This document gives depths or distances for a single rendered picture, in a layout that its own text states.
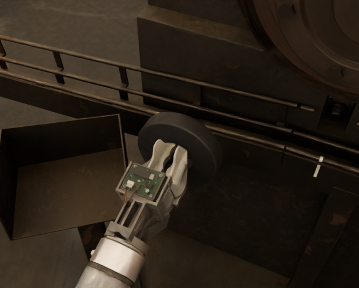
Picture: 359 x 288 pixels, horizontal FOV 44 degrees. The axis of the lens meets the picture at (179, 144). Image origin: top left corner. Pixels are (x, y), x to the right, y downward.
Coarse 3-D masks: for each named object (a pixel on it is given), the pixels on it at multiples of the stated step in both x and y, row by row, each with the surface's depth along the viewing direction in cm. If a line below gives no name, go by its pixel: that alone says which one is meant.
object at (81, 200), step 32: (32, 128) 98; (64, 128) 100; (96, 128) 102; (0, 160) 92; (32, 160) 106; (64, 160) 107; (96, 160) 106; (0, 192) 90; (32, 192) 101; (64, 192) 101; (96, 192) 100; (32, 224) 96; (64, 224) 95; (96, 224) 107
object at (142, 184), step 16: (128, 176) 68; (144, 176) 67; (160, 176) 67; (128, 192) 67; (144, 192) 66; (160, 192) 68; (128, 208) 67; (144, 208) 65; (160, 208) 67; (112, 224) 64; (128, 224) 66; (144, 224) 68; (128, 240) 64
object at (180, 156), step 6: (180, 150) 72; (186, 150) 75; (174, 156) 71; (180, 156) 73; (186, 156) 75; (174, 162) 71; (180, 162) 74; (186, 162) 74; (168, 168) 74; (174, 168) 72; (180, 168) 74; (168, 174) 74; (174, 174) 73; (180, 174) 73; (174, 180) 73
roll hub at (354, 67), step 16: (288, 0) 62; (304, 0) 62; (320, 0) 61; (336, 0) 58; (352, 0) 57; (304, 16) 63; (320, 16) 62; (336, 16) 60; (352, 16) 59; (288, 32) 65; (304, 32) 64; (320, 32) 64; (336, 32) 63; (352, 32) 60; (304, 48) 66; (320, 48) 65; (336, 48) 65; (352, 48) 64; (320, 64) 67; (336, 64) 65; (352, 64) 65; (352, 80) 66
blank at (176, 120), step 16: (144, 128) 76; (160, 128) 74; (176, 128) 72; (192, 128) 72; (144, 144) 79; (192, 144) 73; (208, 144) 73; (144, 160) 82; (192, 160) 80; (208, 160) 74; (192, 176) 79; (208, 176) 77
